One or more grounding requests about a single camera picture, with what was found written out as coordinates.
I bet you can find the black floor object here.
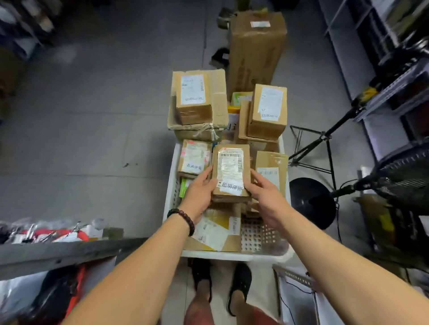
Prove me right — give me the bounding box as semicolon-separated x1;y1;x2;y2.
210;47;230;69

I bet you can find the olive brown box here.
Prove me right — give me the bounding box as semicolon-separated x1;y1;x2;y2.
358;194;396;248

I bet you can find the black standing fan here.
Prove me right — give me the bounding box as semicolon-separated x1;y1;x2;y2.
289;144;429;232

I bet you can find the black machine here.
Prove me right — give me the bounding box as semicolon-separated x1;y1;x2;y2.
388;200;429;258

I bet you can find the black bin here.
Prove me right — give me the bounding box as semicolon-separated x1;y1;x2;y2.
268;0;299;11

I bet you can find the yellow-taped cardboard parcel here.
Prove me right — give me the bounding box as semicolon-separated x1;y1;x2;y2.
182;202;243;252

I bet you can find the person's black shoe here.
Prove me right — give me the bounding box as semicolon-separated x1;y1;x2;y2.
227;262;252;317
191;258;213;304

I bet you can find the grey floor item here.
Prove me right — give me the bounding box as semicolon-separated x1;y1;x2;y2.
217;6;235;31

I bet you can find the narrow box with long label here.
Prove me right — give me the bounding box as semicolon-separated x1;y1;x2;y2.
255;151;290;200

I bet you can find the white paper sign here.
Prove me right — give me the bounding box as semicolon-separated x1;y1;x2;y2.
223;113;239;141

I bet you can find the person's red trouser leg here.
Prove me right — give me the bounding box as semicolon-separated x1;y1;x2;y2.
234;306;279;325
183;301;215;325

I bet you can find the black tripod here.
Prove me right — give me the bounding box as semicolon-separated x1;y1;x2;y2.
289;87;379;192

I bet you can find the person's left forearm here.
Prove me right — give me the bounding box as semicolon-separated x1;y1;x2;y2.
62;217;193;325

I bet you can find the dark cluttered goods pile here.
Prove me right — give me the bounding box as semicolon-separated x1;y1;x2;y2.
0;0;64;61

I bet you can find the open brown cardboard box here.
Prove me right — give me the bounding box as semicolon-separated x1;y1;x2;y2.
102;227;125;240

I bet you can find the person's left hand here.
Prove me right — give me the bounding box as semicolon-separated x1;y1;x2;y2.
177;166;219;223

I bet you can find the dark bead bracelet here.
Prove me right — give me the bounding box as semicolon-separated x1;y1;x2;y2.
167;208;196;238

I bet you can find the person's right hand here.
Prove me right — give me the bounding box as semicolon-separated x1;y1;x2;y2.
246;169;295;232

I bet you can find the red plastic tray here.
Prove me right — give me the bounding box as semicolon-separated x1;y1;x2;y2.
20;229;89;319

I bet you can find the person's right forearm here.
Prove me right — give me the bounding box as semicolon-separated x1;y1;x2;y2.
278;207;429;325

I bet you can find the white plastic basket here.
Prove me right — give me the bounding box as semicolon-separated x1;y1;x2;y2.
162;133;295;263

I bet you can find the white flat board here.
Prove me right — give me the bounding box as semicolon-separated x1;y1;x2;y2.
273;264;346;325

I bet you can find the tall printed floor carton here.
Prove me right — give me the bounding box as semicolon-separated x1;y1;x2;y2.
228;12;288;96

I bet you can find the corrugated parcel yellow tape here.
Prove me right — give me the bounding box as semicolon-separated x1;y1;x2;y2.
246;200;265;219

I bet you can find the white storage rack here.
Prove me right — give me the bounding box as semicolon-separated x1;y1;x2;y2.
318;0;429;161

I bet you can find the small glossy-label cardboard box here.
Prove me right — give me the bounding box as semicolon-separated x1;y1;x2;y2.
211;144;252;203

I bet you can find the squarish white-label cardboard box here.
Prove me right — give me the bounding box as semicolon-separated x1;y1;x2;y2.
234;100;281;153

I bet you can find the small green and white box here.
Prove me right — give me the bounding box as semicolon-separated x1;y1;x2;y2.
230;91;254;108

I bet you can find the grey metal rack frame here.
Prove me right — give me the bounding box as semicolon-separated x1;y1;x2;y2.
0;236;148;325

